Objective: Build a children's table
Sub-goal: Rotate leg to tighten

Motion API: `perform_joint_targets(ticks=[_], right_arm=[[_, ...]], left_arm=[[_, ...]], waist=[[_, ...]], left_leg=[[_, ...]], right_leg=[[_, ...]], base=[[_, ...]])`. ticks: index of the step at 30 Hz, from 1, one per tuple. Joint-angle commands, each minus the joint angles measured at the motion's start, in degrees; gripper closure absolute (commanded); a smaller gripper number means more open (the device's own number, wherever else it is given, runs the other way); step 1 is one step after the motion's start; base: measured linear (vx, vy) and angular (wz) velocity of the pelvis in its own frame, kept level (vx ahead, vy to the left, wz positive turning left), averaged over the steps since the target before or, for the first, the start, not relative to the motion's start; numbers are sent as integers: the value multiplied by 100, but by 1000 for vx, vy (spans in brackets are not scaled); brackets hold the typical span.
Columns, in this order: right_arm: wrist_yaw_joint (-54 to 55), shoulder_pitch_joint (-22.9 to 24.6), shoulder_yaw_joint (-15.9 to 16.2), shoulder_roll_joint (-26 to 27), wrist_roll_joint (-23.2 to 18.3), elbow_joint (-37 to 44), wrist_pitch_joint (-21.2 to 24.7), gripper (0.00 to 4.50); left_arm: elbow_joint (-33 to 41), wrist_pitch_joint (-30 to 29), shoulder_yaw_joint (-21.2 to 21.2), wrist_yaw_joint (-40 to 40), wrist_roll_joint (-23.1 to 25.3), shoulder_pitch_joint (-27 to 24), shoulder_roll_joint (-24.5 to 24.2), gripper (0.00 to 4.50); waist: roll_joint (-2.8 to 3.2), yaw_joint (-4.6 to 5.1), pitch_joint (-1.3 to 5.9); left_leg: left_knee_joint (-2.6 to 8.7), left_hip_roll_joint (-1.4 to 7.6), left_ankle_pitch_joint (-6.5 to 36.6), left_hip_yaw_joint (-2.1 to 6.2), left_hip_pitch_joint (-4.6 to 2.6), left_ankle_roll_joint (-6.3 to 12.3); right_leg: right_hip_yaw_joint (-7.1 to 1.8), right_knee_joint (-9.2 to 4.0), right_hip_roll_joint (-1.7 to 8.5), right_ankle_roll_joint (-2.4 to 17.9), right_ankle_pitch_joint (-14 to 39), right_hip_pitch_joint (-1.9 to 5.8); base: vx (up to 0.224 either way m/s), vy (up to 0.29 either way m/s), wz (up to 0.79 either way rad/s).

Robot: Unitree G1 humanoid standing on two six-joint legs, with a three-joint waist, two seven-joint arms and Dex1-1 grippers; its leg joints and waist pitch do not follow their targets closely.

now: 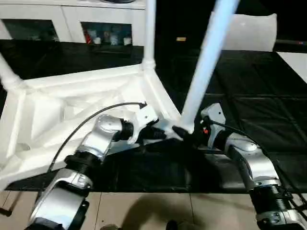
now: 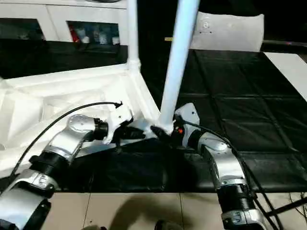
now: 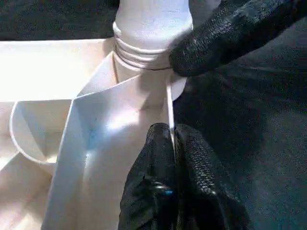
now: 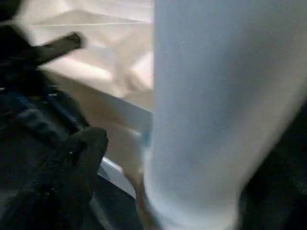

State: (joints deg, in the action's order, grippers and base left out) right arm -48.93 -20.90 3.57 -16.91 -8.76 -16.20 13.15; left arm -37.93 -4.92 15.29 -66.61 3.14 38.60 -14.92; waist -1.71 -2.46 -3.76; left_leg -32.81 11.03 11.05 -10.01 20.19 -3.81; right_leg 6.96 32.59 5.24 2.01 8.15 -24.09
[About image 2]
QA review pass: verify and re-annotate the white plastic table leg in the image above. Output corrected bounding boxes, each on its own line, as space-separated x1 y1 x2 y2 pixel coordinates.
125 0 142 73
155 0 201 134

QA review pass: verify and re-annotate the black work mat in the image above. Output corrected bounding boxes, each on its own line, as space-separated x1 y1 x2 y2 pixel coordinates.
0 38 307 193

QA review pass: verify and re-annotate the white plastic table top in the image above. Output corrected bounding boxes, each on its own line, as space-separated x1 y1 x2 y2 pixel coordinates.
0 63 162 174

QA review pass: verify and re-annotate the white flat panel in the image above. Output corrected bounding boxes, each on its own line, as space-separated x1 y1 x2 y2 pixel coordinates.
189 12 266 53

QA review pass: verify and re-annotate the white flat sheet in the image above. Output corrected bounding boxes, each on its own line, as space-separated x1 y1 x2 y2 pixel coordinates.
263 52 307 104

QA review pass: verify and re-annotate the black metal stand leg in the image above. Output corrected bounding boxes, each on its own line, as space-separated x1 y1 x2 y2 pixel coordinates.
264 198 307 217

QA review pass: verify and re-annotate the white cabinet with glass doors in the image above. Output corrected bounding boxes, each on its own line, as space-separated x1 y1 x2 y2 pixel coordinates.
0 0 130 46

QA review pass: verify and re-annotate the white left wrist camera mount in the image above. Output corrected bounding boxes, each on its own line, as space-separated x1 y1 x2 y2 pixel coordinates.
103 103 136 145

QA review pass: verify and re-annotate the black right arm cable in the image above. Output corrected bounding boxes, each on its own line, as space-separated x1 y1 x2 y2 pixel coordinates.
184 120 270 230

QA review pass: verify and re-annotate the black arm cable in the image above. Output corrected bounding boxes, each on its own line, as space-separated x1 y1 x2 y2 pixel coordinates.
184 120 270 230
9 100 124 179

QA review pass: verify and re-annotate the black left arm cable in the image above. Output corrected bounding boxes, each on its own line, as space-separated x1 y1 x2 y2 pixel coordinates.
9 100 124 179

